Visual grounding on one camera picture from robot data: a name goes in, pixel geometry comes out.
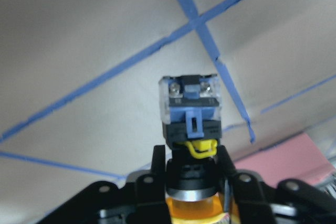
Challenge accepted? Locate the pink plastic bin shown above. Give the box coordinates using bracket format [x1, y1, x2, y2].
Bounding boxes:
[234, 133, 335, 187]

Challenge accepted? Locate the yellow push button switch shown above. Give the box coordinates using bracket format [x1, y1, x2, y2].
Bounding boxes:
[159, 74, 232, 223]

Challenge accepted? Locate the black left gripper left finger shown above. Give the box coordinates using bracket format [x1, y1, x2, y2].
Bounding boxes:
[135, 145, 171, 223]

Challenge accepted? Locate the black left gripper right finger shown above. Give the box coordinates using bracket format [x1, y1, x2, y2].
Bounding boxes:
[216, 145, 276, 223]

